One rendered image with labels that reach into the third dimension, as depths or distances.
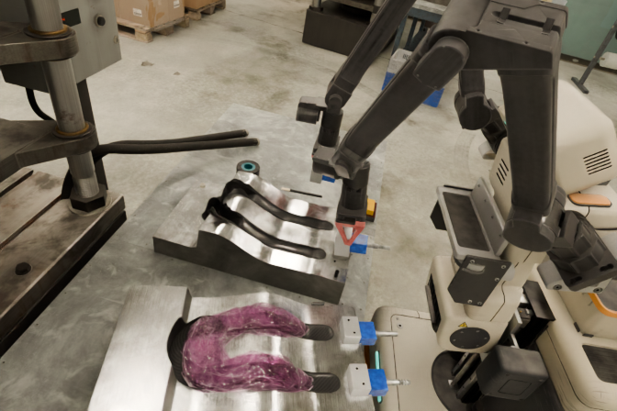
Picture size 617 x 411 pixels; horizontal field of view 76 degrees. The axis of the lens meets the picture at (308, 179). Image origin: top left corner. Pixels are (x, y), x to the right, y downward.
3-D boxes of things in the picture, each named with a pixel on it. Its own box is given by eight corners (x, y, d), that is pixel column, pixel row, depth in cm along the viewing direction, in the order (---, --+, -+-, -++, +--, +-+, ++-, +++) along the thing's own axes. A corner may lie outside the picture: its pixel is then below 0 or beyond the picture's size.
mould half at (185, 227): (352, 235, 120) (362, 202, 112) (338, 305, 99) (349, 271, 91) (197, 194, 124) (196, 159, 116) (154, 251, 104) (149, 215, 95)
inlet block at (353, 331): (391, 330, 93) (398, 316, 89) (396, 350, 89) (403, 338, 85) (337, 328, 91) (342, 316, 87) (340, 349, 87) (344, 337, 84)
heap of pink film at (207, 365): (308, 316, 89) (313, 295, 84) (314, 400, 75) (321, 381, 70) (189, 314, 85) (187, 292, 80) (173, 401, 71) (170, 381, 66)
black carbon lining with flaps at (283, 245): (333, 227, 111) (340, 202, 106) (322, 269, 99) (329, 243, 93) (218, 195, 114) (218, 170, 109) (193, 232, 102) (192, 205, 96)
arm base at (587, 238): (625, 272, 64) (589, 222, 74) (605, 245, 61) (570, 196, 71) (571, 293, 68) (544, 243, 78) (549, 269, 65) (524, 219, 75)
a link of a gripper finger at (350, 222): (331, 248, 92) (335, 214, 87) (336, 231, 98) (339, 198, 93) (361, 252, 91) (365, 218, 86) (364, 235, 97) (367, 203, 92)
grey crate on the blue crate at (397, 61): (449, 77, 416) (454, 63, 407) (443, 90, 385) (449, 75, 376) (394, 61, 431) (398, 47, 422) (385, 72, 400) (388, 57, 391)
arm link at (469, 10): (560, 30, 35) (583, -34, 39) (418, 38, 44) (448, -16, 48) (553, 257, 66) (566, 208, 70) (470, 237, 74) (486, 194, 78)
